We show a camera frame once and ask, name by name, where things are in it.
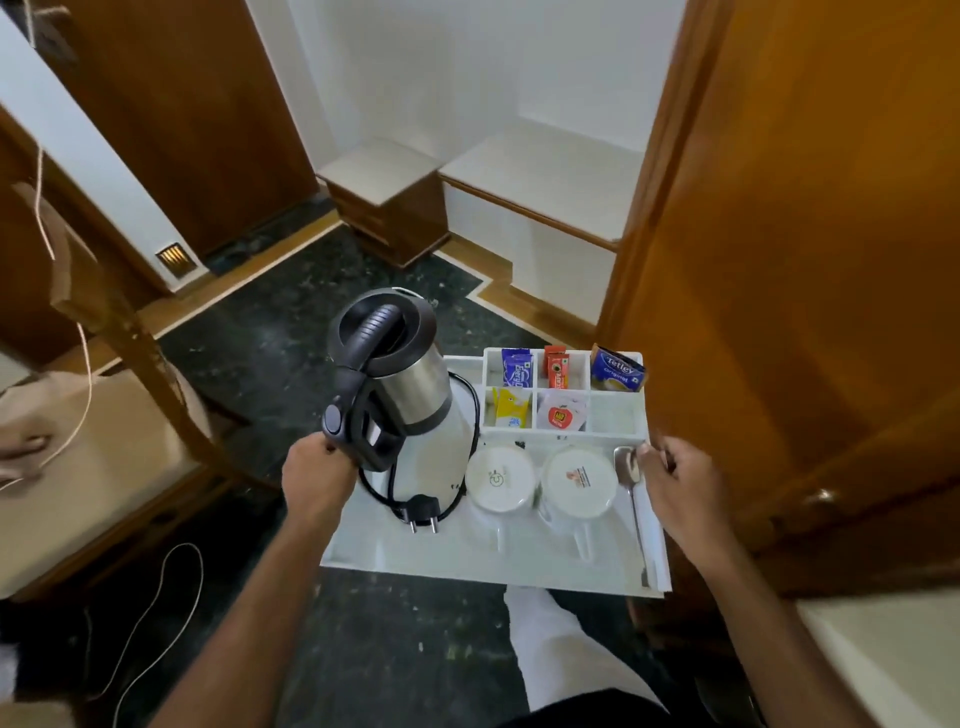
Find person's left hand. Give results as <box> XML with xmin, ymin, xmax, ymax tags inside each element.
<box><xmin>281</xmin><ymin>432</ymin><xmax>361</xmax><ymax>530</ymax></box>

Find person's right hand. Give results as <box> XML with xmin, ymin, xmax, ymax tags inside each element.
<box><xmin>635</xmin><ymin>436</ymin><xmax>740</xmax><ymax>571</ymax></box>

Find silver metal spoon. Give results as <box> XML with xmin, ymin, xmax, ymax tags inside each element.
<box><xmin>612</xmin><ymin>446</ymin><xmax>652</xmax><ymax>590</ymax></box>

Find white cup red-print lid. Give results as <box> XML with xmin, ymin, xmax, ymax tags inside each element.
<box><xmin>536</xmin><ymin>447</ymin><xmax>620</xmax><ymax>564</ymax></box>

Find black and steel electric kettle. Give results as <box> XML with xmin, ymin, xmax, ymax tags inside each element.
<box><xmin>322</xmin><ymin>287</ymin><xmax>455</xmax><ymax>474</ymax></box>

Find blue and tan tea bag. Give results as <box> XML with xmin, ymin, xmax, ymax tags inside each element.
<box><xmin>590</xmin><ymin>344</ymin><xmax>648</xmax><ymax>394</ymax></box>

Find white compartment tray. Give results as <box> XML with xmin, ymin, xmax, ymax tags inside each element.
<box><xmin>320</xmin><ymin>347</ymin><xmax>673</xmax><ymax>599</ymax></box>

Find white red sachets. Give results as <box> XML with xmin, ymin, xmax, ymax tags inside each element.
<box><xmin>536</xmin><ymin>391</ymin><xmax>589</xmax><ymax>433</ymax></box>

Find white cup grey-print lid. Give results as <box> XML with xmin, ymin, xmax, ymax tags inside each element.
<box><xmin>464</xmin><ymin>446</ymin><xmax>538</xmax><ymax>556</ymax></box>

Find yellow sachet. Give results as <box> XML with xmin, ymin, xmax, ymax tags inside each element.
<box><xmin>492</xmin><ymin>386</ymin><xmax>532</xmax><ymax>430</ymax></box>

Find blue sachet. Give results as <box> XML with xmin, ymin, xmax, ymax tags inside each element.
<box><xmin>500</xmin><ymin>348</ymin><xmax>535</xmax><ymax>390</ymax></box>

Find person's right forearm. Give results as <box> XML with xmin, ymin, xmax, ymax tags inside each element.
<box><xmin>693</xmin><ymin>539</ymin><xmax>894</xmax><ymax>728</ymax></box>

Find person's left forearm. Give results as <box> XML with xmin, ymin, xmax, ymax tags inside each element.
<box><xmin>149</xmin><ymin>509</ymin><xmax>354</xmax><ymax>728</ymax></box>

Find person's white trousers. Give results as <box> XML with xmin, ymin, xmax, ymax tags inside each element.
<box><xmin>503</xmin><ymin>587</ymin><xmax>669</xmax><ymax>714</ymax></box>

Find floor night light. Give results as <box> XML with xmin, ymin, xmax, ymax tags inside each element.
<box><xmin>155</xmin><ymin>242</ymin><xmax>199</xmax><ymax>281</ymax></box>

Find wooden chair beige cushion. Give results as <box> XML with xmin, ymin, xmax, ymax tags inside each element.
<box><xmin>0</xmin><ymin>182</ymin><xmax>279</xmax><ymax>601</ymax></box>

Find brown wooden wardrobe door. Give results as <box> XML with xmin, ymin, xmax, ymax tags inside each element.
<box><xmin>596</xmin><ymin>0</ymin><xmax>960</xmax><ymax>598</ymax></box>

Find wooden bedside cabinet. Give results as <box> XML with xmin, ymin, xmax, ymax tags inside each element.
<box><xmin>317</xmin><ymin>138</ymin><xmax>451</xmax><ymax>270</ymax></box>

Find white low bench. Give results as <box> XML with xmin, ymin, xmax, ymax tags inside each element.
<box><xmin>437</xmin><ymin>116</ymin><xmax>646</xmax><ymax>328</ymax></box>

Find black kettle power cord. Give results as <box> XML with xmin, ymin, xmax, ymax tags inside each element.
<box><xmin>358</xmin><ymin>371</ymin><xmax>481</xmax><ymax>535</ymax></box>

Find white cable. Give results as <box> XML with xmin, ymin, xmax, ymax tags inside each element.
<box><xmin>86</xmin><ymin>542</ymin><xmax>205</xmax><ymax>706</ymax></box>
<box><xmin>0</xmin><ymin>146</ymin><xmax>95</xmax><ymax>496</ymax></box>

